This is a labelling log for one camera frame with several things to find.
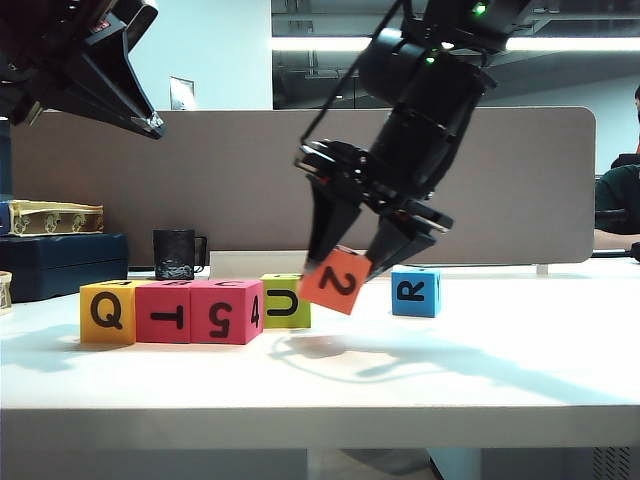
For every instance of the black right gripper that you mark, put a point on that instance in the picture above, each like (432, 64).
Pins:
(400, 205)

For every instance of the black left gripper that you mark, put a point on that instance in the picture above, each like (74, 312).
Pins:
(45, 45)

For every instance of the orange foam block 2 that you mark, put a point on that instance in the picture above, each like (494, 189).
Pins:
(325, 300)

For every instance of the blue foam block R 3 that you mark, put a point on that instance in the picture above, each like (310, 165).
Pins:
(430, 300)

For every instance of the pink foam block 5 4 C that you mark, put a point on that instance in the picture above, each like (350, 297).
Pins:
(220, 292)

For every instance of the pink foam block T B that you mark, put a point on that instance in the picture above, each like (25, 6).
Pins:
(162, 300)

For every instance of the yellow foam block Q T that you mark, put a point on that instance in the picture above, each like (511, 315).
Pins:
(107, 335)

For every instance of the green foam block U Q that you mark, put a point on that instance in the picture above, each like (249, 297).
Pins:
(280, 320)

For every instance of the gold decorated box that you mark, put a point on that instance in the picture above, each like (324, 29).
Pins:
(55, 220)

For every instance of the brown desk divider panel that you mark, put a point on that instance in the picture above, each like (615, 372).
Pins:
(225, 190)

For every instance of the black mug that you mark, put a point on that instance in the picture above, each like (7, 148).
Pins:
(172, 252)

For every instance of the dark blue case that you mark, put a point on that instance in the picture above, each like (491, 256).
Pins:
(65, 262)

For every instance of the small cream patterned jar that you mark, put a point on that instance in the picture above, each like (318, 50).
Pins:
(4, 295)

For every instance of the white table leg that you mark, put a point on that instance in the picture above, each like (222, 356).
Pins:
(455, 465)

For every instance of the person in dark green shirt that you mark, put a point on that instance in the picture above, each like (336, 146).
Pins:
(617, 200)

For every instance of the black round object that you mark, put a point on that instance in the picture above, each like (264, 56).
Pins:
(636, 252)

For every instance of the person in orange shirt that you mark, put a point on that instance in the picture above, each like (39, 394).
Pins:
(637, 120)

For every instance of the framed wall sign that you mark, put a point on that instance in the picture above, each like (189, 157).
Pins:
(182, 95)

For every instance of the white divider bracket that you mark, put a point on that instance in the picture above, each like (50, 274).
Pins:
(542, 270)

